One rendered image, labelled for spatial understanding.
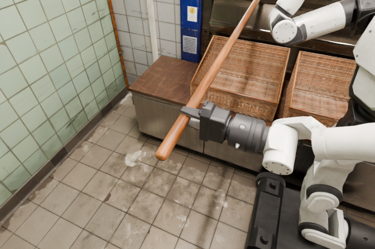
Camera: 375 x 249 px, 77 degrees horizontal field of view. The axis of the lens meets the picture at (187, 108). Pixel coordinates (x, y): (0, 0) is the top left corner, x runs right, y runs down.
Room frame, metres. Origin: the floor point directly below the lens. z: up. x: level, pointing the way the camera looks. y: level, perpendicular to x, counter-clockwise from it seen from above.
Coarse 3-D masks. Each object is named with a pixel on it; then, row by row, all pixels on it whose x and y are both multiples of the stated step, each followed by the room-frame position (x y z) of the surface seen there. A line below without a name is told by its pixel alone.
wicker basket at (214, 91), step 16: (208, 48) 1.52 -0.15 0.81; (240, 48) 1.56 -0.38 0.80; (256, 48) 1.52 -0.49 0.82; (272, 48) 1.48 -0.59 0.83; (288, 48) 1.45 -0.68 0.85; (208, 64) 1.56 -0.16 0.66; (224, 64) 1.56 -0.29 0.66; (240, 64) 1.52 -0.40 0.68; (272, 64) 1.45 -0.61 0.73; (192, 80) 1.24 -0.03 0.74; (224, 80) 1.44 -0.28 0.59; (240, 80) 1.44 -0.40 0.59; (256, 80) 1.44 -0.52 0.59; (272, 80) 1.41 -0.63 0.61; (208, 96) 1.26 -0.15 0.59; (224, 96) 1.14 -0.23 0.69; (240, 96) 1.10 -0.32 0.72; (256, 96) 1.26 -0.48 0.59; (272, 96) 1.25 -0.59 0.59; (240, 112) 1.09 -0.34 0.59; (256, 112) 1.06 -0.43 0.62; (272, 112) 1.08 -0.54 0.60
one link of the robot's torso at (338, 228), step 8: (328, 216) 0.58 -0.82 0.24; (336, 216) 0.55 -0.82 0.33; (336, 224) 0.50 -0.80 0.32; (344, 224) 0.50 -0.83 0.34; (304, 232) 0.47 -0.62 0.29; (312, 232) 0.46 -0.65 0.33; (320, 232) 0.46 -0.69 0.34; (336, 232) 0.47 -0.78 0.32; (344, 232) 0.46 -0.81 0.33; (312, 240) 0.45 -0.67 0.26; (320, 240) 0.44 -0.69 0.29; (328, 240) 0.43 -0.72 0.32; (336, 240) 0.42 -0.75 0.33; (344, 240) 0.42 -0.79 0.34; (336, 248) 0.40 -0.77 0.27; (344, 248) 0.40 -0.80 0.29
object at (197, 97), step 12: (252, 12) 1.18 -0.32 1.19; (240, 24) 1.00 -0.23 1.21; (228, 48) 0.80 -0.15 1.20; (216, 60) 0.71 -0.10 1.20; (216, 72) 0.65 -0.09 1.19; (204, 84) 0.57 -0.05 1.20; (192, 96) 0.52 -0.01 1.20; (180, 120) 0.42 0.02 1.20; (180, 132) 0.39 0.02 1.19; (168, 144) 0.34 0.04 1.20; (156, 156) 0.32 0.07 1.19; (168, 156) 0.32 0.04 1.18
